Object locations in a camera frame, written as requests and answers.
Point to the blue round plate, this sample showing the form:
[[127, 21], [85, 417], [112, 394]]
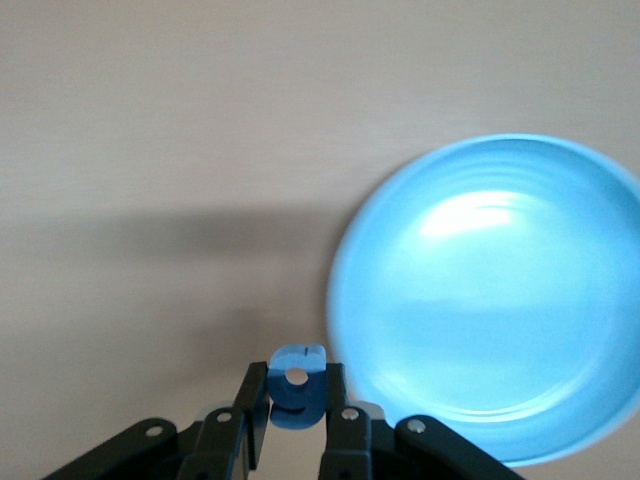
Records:
[[485, 300]]

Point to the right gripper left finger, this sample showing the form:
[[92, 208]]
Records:
[[215, 450]]

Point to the blue foam letter g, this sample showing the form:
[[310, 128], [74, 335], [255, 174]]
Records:
[[300, 400]]

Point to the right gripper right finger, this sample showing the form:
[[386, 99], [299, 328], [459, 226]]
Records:
[[360, 450]]

